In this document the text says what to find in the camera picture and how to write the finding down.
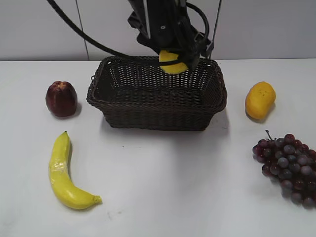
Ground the yellow lemon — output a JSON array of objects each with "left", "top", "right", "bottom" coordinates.
[{"left": 158, "top": 50, "right": 190, "bottom": 75}]

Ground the dark brown wicker basket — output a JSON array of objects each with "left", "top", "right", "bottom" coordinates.
[{"left": 86, "top": 56, "right": 227, "bottom": 131}]

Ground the yellow banana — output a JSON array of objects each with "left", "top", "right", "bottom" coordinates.
[{"left": 49, "top": 131, "right": 102, "bottom": 210}]

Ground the black thick cable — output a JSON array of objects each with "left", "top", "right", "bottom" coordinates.
[{"left": 46, "top": 0, "right": 183, "bottom": 66}]

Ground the black looped cable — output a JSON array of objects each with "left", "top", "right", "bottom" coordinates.
[{"left": 185, "top": 1, "right": 210, "bottom": 45}]

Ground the purple grape bunch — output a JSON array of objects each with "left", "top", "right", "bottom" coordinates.
[{"left": 252, "top": 130, "right": 316, "bottom": 209}]

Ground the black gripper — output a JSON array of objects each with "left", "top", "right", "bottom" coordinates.
[{"left": 128, "top": 0, "right": 213, "bottom": 70}]

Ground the orange yellow mango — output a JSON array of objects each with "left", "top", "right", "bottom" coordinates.
[{"left": 245, "top": 81, "right": 276, "bottom": 120}]

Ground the dark red apple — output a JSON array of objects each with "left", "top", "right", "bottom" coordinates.
[{"left": 45, "top": 81, "right": 78, "bottom": 118}]

